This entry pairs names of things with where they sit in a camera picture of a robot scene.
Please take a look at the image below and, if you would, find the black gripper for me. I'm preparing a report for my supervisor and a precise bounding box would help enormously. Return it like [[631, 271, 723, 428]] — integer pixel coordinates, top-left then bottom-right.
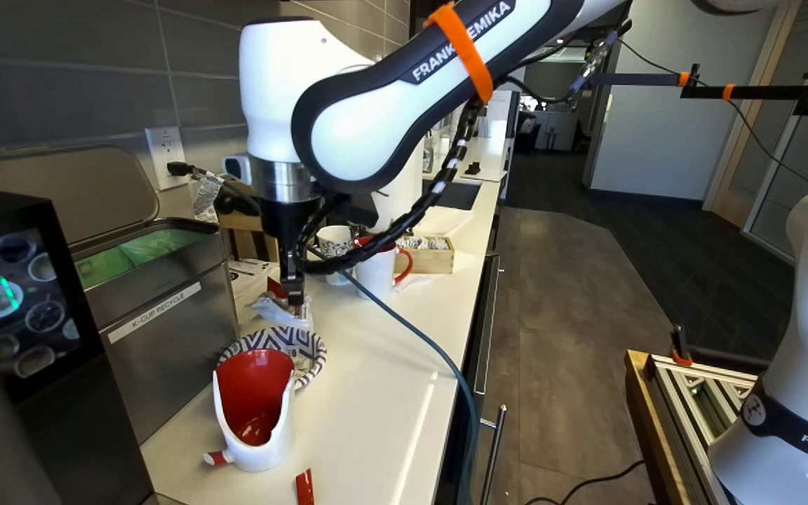
[[262, 198, 319, 313]]

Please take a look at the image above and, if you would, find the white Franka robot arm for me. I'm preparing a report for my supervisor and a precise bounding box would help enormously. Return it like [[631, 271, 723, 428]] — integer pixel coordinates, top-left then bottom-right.
[[237, 0, 808, 505]]

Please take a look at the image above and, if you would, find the blue white patterned bowl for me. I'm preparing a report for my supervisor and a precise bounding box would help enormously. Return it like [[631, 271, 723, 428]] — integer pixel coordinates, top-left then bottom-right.
[[219, 326, 328, 393]]

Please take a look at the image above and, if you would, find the broken red white bowl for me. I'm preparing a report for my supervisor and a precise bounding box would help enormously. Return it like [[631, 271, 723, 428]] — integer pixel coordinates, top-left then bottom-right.
[[213, 351, 293, 470]]

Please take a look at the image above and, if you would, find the white patterned mug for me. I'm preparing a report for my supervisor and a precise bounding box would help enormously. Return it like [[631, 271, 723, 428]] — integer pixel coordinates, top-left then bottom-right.
[[317, 225, 351, 285]]

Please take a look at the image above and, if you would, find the wooden shelf rack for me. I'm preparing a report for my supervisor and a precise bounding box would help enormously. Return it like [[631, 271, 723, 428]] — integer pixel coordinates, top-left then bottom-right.
[[219, 211, 276, 261]]

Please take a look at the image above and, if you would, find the red white mug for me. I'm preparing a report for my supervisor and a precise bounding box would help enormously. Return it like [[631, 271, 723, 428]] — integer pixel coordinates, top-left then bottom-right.
[[356, 247, 413, 298]]

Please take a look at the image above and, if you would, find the stainless steel machine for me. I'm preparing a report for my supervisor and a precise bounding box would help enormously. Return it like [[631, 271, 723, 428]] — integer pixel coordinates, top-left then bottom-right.
[[0, 149, 237, 442]]

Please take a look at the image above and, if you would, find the small wooden sachet box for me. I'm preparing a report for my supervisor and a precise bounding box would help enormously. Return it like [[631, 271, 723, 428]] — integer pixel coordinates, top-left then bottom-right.
[[404, 236, 455, 274]]

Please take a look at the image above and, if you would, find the red ceramic shard front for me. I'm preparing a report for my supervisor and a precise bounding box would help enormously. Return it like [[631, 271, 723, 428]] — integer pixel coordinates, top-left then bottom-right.
[[293, 468, 313, 505]]

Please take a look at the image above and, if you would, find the teal power cable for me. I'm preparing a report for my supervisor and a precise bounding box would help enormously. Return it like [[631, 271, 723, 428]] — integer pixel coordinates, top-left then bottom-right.
[[166, 160, 483, 505]]

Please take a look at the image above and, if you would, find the wall power outlet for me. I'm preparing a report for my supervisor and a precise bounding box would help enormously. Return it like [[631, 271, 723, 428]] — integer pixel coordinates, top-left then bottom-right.
[[146, 127, 185, 190]]

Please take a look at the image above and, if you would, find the black camera boom rail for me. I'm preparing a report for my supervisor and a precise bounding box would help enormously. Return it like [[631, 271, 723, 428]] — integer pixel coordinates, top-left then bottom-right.
[[572, 68, 808, 114]]

